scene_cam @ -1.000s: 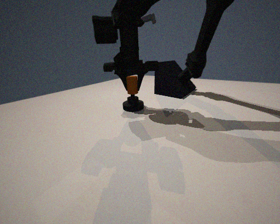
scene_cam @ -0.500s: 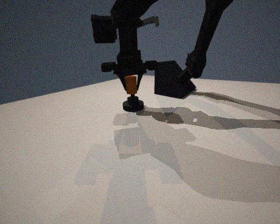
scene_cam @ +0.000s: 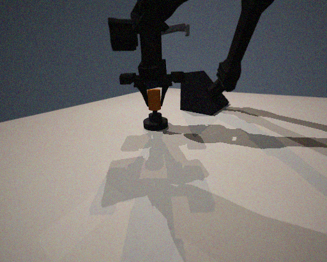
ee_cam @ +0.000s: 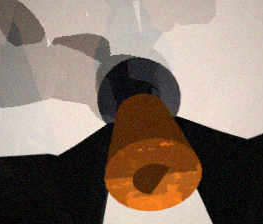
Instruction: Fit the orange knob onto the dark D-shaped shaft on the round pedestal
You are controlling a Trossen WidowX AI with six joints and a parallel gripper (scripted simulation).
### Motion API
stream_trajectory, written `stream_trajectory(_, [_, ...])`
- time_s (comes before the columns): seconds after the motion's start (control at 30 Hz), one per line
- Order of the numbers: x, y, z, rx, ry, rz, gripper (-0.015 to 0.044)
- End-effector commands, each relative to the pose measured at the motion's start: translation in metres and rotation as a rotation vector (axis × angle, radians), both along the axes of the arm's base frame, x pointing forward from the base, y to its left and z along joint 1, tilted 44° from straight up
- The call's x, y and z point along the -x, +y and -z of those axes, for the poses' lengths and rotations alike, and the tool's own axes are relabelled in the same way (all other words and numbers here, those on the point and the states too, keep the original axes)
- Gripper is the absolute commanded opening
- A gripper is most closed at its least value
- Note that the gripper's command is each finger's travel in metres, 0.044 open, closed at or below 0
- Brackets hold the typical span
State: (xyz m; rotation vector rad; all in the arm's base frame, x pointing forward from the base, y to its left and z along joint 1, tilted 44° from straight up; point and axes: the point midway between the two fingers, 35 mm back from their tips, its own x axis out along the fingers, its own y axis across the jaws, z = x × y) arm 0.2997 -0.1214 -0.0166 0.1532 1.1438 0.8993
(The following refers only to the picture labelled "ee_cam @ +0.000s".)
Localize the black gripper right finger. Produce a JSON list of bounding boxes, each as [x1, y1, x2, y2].
[[174, 116, 263, 224]]

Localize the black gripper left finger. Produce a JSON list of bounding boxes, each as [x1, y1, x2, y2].
[[0, 122, 114, 224]]

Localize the orange knob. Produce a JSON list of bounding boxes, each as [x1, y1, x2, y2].
[[104, 94, 202, 211]]

